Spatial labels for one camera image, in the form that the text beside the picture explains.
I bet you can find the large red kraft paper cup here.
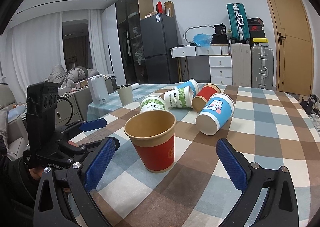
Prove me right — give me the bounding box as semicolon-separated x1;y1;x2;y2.
124;110;176;173

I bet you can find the grey-green tumbler cup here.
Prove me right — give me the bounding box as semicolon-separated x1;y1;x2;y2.
117;84;133;106

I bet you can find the white green paper cup front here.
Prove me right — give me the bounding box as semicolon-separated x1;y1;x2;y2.
140;95;167;113

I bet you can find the white green paper cup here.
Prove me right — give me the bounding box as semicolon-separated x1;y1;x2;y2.
140;95;167;113
164;86;193;108

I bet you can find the white green paper cup rear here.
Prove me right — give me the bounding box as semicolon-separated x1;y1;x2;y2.
164;86;193;108

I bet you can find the small red kraft paper cup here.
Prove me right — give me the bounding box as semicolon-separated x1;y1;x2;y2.
191;83;221;113

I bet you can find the blue white paper cup rear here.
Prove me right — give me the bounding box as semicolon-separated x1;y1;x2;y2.
176;78;200;97

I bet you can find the blue bunny paper cup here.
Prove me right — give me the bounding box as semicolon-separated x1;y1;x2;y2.
196;93;235;135

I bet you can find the person's left hand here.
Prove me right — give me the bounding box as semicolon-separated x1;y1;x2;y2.
28;140;77;194

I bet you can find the grey side cabinet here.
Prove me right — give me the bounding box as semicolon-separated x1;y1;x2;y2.
53;89;93;127

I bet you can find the pile of grey jackets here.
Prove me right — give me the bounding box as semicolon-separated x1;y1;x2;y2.
46;65;99;88

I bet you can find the white curtain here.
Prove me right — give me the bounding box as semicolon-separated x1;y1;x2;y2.
0;9;108;102

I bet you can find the pile of shoes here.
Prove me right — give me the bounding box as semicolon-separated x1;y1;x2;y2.
299;94;319;131

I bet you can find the black refrigerator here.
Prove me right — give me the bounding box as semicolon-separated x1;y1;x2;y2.
140;13;179;84

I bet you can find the dark glass display cabinet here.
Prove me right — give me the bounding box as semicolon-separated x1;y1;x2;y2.
116;0;153;84

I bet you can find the wooden door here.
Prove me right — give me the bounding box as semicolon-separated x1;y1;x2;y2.
267;0;314;96

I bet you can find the red box on fridge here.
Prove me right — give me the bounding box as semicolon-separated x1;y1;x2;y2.
156;1;163;13

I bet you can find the cardboard box on fridge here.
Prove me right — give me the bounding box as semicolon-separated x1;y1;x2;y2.
164;1;174;17

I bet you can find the blue plastic bag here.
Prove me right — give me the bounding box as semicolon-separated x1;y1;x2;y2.
193;33;213;48

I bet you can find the white drawer desk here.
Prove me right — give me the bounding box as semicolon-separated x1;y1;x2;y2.
171;44;233;85

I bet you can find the beige suitcase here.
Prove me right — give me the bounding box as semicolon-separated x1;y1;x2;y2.
231;43;252;87

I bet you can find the silver aluminium suitcase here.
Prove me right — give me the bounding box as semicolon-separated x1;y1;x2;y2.
251;46;274;90

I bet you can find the black bag on desk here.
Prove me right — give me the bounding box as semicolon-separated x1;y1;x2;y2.
212;23;228;44

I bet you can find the stack of shoe boxes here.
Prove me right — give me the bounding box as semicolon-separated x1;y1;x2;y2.
247;18;269;47

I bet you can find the teal suitcase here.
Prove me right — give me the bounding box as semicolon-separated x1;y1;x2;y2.
227;3;250;44

